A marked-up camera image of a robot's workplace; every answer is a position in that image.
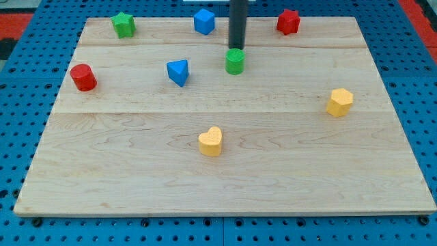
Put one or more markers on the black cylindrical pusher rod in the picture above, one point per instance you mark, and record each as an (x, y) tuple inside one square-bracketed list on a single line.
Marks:
[(238, 10)]

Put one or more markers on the green cylinder block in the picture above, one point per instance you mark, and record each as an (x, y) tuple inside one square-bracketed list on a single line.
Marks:
[(234, 61)]

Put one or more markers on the blue cube block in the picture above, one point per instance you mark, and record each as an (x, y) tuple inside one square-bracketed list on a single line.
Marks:
[(204, 21)]

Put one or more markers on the red star block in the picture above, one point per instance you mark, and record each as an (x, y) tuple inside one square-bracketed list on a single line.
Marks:
[(288, 22)]

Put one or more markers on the blue triangle block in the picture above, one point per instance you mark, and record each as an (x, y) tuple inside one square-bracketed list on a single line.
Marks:
[(178, 71)]

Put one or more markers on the green star block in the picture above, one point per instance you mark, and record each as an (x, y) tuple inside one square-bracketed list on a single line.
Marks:
[(123, 25)]

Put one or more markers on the yellow heart block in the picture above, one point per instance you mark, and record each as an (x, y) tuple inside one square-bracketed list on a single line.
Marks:
[(210, 142)]

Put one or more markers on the yellow hexagon block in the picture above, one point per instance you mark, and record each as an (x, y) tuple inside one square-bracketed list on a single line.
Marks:
[(339, 102)]

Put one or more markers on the light wooden board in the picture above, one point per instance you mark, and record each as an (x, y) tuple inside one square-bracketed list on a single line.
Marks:
[(307, 129)]

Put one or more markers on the red cylinder block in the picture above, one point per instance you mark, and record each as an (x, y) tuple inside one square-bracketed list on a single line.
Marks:
[(83, 77)]

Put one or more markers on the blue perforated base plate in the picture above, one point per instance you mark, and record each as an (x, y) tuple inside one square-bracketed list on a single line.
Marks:
[(31, 78)]

